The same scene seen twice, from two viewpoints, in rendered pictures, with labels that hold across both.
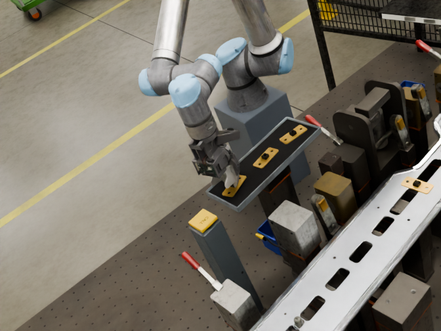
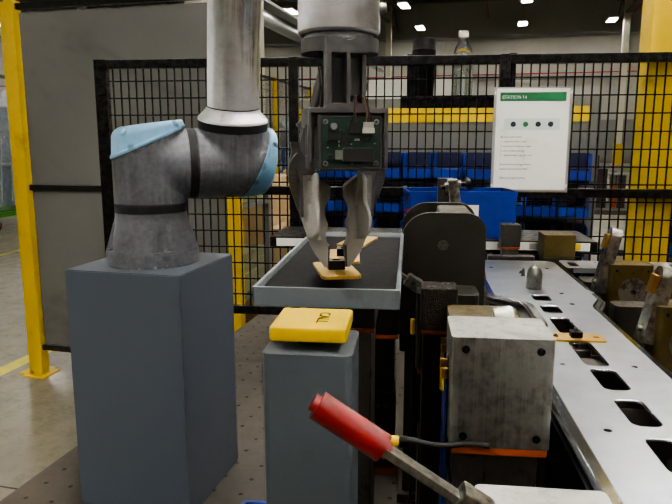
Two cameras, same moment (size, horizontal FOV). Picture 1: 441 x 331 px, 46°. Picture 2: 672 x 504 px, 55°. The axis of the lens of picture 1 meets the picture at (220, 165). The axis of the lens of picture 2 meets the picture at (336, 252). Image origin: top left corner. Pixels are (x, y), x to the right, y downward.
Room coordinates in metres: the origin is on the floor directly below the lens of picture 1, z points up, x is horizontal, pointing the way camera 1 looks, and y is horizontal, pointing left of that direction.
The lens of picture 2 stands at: (0.76, 0.51, 1.30)
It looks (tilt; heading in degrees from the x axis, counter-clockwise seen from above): 10 degrees down; 305
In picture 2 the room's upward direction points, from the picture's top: straight up
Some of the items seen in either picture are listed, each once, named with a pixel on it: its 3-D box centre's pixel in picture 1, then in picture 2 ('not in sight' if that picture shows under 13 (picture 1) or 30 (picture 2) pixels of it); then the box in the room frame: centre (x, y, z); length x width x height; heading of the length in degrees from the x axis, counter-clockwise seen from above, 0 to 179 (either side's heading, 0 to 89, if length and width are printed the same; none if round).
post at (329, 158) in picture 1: (341, 204); (435, 418); (1.14, -0.30, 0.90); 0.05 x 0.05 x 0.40; 28
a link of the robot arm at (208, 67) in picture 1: (197, 77); not in sight; (1.20, -0.04, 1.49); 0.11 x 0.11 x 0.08; 55
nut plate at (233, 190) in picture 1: (233, 184); (335, 265); (1.12, -0.01, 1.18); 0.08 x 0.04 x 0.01; 133
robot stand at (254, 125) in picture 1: (264, 140); (159, 374); (1.62, -0.19, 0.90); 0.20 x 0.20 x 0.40; 20
